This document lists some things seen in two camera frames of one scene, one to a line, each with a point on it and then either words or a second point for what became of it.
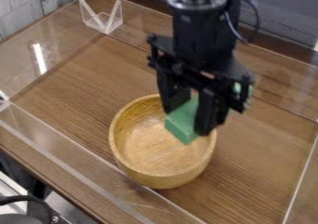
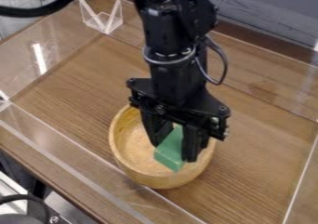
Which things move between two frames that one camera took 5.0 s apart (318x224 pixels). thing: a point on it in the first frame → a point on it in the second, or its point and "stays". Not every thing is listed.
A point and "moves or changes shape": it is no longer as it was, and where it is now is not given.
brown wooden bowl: [158, 161] stays
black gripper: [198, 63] → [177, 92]
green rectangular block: [181, 119] moves or changes shape
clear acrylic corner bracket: [102, 21] stays
